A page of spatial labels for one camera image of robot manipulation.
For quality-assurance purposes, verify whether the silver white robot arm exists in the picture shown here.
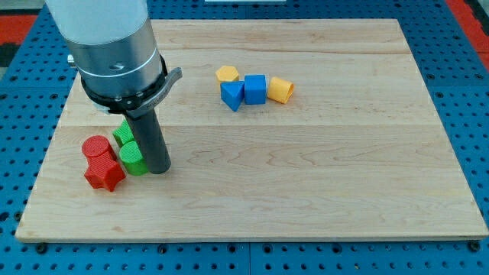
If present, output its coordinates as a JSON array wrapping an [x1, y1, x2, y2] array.
[[46, 0, 163, 98]]

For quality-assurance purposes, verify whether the blue cube block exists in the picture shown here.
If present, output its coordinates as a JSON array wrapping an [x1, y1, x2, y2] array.
[[244, 75, 267, 105]]

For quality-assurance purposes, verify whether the light wooden board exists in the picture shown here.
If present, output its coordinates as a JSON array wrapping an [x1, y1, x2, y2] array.
[[16, 19, 488, 243]]

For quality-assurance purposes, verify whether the blue triangle block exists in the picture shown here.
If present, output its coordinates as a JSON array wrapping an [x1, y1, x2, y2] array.
[[220, 81, 245, 112]]

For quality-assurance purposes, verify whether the yellow cylinder block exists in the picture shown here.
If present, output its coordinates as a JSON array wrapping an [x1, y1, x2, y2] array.
[[267, 76, 294, 104]]

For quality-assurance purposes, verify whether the yellow hexagon block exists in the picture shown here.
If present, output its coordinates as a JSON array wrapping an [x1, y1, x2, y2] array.
[[215, 66, 240, 86]]

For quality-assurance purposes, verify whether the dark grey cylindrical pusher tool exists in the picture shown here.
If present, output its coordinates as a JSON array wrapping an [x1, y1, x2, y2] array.
[[125, 110, 171, 174]]

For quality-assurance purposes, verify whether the black tool clamp with lever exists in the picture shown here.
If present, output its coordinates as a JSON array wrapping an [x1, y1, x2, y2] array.
[[80, 56, 183, 118]]

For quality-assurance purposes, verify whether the green cylinder block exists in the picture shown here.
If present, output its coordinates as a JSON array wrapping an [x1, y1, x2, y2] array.
[[119, 141, 148, 176]]

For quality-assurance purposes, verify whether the green block behind tool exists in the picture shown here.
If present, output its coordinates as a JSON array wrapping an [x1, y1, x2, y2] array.
[[112, 120, 134, 147]]

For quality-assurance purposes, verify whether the red star block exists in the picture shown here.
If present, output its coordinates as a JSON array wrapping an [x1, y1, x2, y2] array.
[[84, 155, 126, 192]]

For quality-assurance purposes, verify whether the red cylinder block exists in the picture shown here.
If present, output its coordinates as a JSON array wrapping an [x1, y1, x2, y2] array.
[[82, 135, 117, 160]]

